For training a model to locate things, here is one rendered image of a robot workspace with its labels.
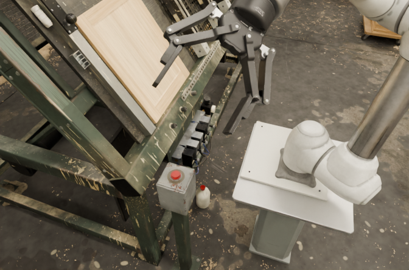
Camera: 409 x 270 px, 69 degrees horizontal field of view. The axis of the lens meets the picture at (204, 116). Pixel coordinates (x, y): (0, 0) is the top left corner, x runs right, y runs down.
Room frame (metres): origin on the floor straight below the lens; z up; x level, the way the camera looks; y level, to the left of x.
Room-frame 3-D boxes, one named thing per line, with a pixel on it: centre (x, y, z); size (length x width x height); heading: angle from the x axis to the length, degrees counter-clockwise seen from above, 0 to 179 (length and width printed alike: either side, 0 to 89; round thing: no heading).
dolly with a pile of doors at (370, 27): (3.59, -2.32, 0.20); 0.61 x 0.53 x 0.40; 161
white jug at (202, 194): (1.11, 0.01, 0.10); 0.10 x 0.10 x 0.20
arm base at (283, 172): (0.87, -0.44, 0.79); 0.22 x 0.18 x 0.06; 161
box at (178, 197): (0.68, 0.11, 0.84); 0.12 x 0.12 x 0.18; 70
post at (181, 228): (0.68, 0.11, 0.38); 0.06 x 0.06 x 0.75; 70
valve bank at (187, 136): (1.12, 0.03, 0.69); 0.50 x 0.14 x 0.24; 160
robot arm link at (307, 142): (0.84, -0.44, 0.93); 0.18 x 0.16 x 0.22; 38
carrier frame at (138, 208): (1.95, 0.56, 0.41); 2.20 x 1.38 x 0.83; 160
